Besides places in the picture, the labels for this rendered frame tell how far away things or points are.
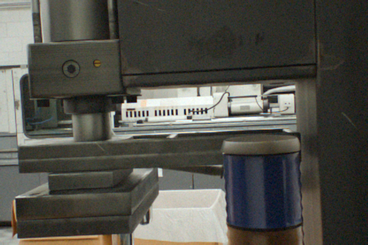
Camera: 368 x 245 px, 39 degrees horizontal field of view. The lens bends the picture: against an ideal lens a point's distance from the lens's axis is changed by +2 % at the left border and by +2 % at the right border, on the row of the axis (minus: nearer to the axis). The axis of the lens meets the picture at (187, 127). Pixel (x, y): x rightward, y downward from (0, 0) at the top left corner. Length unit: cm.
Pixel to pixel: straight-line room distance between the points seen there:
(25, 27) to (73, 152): 720
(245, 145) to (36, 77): 29
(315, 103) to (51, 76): 24
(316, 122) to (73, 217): 22
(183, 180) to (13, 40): 367
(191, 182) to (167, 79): 462
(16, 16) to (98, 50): 727
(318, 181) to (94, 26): 24
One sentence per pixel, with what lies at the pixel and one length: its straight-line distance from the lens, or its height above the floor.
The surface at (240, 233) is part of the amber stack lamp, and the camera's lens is 25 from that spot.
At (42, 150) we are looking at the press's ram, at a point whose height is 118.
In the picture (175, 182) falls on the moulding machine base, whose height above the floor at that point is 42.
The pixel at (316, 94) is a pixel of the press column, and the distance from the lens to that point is 45.
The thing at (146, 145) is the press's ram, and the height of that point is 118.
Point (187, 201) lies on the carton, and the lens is 331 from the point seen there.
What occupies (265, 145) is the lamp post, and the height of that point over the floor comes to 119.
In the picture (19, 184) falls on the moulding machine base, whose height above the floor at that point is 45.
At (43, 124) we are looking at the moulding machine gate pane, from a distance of 537.
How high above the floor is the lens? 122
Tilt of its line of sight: 3 degrees down
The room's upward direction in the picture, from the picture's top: 3 degrees counter-clockwise
